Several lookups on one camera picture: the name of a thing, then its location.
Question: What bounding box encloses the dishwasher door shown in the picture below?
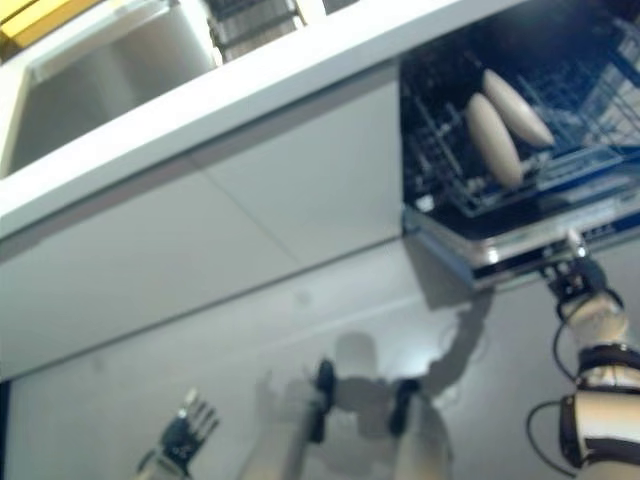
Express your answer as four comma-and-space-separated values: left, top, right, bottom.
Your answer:
401, 188, 640, 297

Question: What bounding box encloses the cream round plate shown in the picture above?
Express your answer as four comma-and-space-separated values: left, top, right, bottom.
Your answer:
481, 68, 556, 148
464, 93, 524, 191

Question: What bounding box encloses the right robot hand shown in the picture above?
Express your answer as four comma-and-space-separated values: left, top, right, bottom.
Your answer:
538, 227, 625, 315

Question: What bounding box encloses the black robot foot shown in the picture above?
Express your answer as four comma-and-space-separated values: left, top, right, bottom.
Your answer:
388, 378, 422, 437
314, 358, 336, 444

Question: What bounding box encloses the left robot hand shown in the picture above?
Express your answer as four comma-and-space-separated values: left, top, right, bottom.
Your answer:
158, 387, 222, 465

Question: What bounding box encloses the black dish drying rack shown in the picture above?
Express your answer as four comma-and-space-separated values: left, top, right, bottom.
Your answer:
204, 0, 309, 65

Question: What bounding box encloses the black wire dishwasher rack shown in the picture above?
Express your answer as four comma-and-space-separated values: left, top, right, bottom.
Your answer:
398, 19, 640, 222

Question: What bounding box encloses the stainless steel sink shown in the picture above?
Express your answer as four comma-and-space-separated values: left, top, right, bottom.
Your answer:
0, 0, 227, 177

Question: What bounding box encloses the left black robot foot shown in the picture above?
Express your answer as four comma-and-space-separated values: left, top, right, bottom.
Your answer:
314, 358, 336, 444

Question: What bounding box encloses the right white robot leg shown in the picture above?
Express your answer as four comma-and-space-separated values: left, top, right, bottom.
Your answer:
394, 399, 455, 480

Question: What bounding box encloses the right black robot foot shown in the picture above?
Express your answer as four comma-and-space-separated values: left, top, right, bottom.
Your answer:
388, 378, 422, 437

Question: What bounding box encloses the white cabinet door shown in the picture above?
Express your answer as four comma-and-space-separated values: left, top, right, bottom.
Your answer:
0, 163, 322, 382
203, 74, 409, 262

